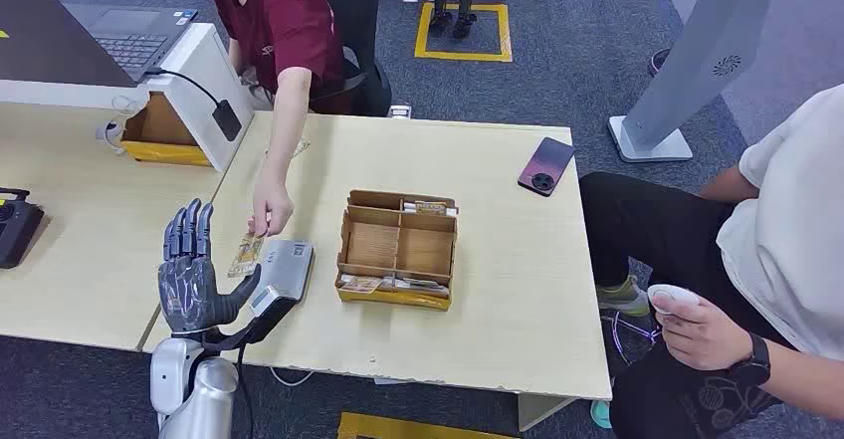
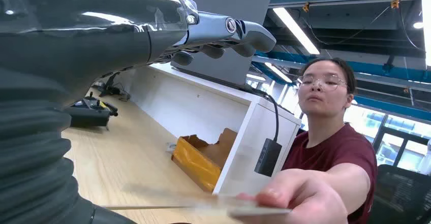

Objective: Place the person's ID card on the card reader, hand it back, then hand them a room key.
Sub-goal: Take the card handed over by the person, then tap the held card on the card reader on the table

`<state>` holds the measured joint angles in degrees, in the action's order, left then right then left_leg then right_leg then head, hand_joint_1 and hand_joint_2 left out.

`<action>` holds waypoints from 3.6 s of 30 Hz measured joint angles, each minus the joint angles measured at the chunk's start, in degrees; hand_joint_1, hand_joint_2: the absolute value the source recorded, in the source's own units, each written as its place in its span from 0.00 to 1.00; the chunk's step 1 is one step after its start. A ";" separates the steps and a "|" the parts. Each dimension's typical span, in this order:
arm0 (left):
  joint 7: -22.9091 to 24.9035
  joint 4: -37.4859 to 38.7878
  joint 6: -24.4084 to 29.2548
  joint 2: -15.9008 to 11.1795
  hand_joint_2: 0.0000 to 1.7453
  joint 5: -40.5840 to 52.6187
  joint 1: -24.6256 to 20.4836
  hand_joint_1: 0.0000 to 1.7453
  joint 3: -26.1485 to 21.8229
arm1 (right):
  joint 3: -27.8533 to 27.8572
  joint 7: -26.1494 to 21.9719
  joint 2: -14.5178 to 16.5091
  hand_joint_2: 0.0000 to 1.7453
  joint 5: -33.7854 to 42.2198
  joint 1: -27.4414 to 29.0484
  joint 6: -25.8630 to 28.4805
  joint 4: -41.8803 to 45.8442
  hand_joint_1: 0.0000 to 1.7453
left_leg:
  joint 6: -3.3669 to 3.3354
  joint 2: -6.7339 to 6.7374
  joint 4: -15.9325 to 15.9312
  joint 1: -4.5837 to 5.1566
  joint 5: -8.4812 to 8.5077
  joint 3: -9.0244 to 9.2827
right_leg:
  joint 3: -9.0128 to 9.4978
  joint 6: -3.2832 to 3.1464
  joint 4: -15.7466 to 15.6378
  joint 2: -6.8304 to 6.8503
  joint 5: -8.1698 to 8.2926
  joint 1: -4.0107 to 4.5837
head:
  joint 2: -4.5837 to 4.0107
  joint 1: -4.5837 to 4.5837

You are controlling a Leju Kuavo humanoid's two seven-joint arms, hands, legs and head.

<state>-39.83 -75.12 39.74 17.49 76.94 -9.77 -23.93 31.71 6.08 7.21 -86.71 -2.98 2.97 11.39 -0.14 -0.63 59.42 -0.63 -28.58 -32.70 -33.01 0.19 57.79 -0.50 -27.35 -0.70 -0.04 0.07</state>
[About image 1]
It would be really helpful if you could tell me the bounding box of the person's left hand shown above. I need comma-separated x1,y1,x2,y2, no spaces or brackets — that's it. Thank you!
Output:
649,291,756,372
247,178,296,240

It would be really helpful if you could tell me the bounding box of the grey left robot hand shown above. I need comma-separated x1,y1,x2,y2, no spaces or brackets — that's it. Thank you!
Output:
156,198,263,337

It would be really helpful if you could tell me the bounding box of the white handheld remote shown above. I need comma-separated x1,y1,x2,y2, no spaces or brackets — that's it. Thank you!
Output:
647,283,702,317

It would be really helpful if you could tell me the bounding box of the grey card reader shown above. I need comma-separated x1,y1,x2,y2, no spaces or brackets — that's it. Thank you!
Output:
253,239,316,306

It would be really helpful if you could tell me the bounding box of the printed card in organizer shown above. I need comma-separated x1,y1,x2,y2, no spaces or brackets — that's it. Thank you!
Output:
337,275,384,295

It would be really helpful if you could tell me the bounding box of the person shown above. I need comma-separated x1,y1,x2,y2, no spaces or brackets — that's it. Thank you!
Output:
578,83,844,439
179,0,354,240

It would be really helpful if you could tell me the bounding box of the stack of room key cards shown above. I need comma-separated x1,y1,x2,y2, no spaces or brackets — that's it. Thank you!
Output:
402,201,460,218

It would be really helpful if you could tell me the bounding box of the black wristwatch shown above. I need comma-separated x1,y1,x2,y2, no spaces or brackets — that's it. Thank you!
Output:
728,331,772,388

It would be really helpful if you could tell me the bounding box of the chrome chair base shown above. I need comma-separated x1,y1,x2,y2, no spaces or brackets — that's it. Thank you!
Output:
599,311,662,366

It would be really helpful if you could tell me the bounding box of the green sneaker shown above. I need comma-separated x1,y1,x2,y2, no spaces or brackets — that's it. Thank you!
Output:
595,275,653,319

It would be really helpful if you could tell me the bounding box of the black power adapter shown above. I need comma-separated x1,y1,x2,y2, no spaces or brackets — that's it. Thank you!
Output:
210,99,243,143

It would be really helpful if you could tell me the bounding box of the cardboard organizer box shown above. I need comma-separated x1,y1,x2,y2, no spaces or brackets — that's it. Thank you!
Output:
333,189,460,312

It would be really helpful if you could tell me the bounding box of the cardboard box with yellow tape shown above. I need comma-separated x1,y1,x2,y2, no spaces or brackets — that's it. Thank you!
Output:
119,92,212,168

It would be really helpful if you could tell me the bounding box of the teal shoe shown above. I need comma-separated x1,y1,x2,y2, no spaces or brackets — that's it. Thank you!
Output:
589,399,614,431

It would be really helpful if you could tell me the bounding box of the white laptop riser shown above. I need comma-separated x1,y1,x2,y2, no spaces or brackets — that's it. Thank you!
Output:
0,22,256,173

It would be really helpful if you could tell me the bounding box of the stack of white cards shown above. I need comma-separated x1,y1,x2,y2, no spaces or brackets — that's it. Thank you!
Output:
382,276,450,295

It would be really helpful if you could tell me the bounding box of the black handheld controller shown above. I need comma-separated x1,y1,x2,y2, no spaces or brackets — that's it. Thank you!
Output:
0,187,46,271

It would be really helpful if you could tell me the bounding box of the black office chair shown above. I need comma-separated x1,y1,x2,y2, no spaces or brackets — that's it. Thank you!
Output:
293,0,394,118

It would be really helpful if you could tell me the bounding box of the purple smartphone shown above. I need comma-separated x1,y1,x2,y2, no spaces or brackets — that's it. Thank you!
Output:
517,136,577,198

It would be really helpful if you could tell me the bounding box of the dark purple shoe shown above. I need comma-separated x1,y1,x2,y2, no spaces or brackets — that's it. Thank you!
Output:
647,47,673,78

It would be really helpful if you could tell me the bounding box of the dark grey laptop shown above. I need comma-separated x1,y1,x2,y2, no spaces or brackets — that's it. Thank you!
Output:
0,0,199,89

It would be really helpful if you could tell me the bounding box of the small black humanoid robot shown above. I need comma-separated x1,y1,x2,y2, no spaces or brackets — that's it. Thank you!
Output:
428,0,490,40

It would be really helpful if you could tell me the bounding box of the grey kiosk stand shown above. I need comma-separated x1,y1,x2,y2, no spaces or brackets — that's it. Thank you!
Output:
606,0,832,164

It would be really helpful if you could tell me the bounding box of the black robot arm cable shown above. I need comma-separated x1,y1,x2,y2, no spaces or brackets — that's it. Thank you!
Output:
234,339,259,439

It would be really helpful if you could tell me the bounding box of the white cable under desk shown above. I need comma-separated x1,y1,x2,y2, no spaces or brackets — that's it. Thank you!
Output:
269,365,317,389

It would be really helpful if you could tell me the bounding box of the black adapter cable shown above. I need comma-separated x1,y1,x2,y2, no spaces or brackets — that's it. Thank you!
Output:
141,66,222,109

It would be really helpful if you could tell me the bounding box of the white coiled cable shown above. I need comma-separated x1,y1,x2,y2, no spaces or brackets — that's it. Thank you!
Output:
95,96,149,157

